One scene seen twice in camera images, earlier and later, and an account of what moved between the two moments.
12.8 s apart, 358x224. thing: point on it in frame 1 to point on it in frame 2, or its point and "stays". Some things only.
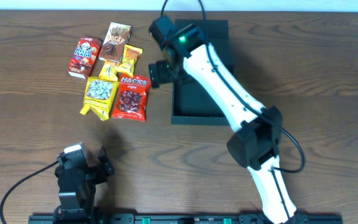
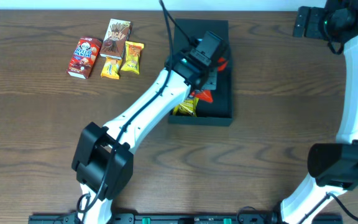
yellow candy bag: x=100 y=96 to x=188 y=106
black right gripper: x=163 y=77 to x=311 y=30
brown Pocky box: x=117 y=37 stays
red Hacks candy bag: x=132 y=98 to x=205 y=95
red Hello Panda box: x=84 y=57 stays
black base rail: x=181 y=218 stays
